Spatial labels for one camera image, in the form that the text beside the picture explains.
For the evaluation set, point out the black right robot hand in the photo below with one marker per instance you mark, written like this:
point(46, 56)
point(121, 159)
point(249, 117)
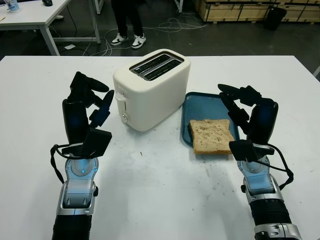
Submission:
point(263, 120)

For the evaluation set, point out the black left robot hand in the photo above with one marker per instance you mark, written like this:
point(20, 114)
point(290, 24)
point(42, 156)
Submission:
point(75, 117)

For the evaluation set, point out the white toaster lever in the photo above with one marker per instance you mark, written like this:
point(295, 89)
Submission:
point(119, 96)

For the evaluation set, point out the brown bread slice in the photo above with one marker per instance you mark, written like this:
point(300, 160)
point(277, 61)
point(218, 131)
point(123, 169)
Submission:
point(212, 136)

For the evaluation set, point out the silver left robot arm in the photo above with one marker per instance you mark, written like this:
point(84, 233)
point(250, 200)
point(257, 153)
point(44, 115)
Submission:
point(77, 190)

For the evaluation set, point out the silver toaster dial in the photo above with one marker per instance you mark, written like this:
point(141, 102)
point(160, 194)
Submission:
point(125, 118)

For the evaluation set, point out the blue plastic tray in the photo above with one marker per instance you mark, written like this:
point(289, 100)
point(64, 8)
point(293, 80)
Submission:
point(205, 107)

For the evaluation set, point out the white two-slot toaster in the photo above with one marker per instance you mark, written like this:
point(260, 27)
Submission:
point(155, 97)

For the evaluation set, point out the white metal table leg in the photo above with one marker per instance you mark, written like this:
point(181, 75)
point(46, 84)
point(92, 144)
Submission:
point(317, 73)

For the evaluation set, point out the white floor paper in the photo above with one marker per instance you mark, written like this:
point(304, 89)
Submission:
point(70, 46)

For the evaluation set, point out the black waste bin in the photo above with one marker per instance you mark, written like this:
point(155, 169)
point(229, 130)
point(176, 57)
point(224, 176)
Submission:
point(275, 18)

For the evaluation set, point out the white office desk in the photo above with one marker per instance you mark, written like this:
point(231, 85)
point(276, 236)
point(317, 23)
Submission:
point(37, 15)

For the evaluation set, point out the person's legs with sneakers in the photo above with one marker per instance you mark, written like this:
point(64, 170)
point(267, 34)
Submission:
point(127, 20)

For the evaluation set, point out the wooden crate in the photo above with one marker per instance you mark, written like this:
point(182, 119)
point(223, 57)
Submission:
point(232, 12)
point(305, 11)

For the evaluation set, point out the black computer mouse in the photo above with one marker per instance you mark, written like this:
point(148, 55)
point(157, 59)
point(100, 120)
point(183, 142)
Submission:
point(47, 2)

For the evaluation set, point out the white printed cup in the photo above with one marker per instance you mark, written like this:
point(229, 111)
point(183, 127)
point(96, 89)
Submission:
point(13, 5)

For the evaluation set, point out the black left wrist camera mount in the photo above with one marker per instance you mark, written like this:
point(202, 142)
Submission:
point(97, 142)

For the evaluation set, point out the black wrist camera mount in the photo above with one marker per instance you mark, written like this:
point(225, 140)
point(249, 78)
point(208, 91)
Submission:
point(97, 142)
point(241, 150)

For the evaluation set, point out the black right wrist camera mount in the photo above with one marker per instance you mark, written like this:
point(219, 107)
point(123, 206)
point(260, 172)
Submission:
point(241, 150)

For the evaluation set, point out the white metal table frame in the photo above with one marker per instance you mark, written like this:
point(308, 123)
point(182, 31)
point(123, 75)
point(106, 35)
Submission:
point(98, 7)

